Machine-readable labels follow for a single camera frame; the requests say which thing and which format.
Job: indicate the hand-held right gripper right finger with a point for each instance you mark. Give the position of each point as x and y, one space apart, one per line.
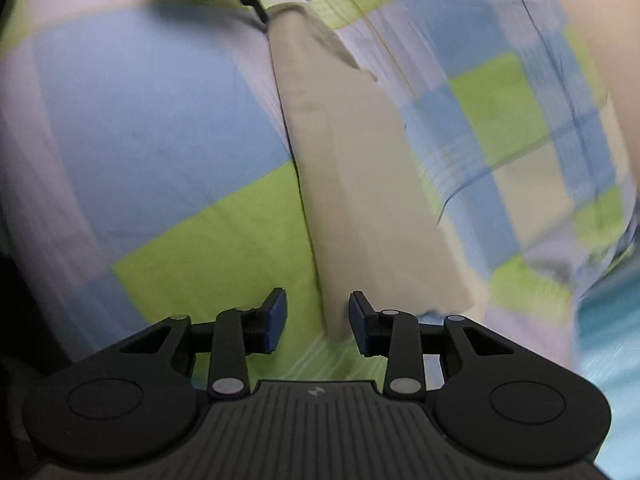
358 324

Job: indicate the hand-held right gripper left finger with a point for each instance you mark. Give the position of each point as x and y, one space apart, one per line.
276 321

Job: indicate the beige garment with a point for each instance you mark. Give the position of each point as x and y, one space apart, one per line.
350 185

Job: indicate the checkered quilt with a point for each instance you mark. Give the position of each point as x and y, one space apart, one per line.
140 110

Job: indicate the blue ribbed mat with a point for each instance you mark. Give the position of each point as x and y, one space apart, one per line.
616 355

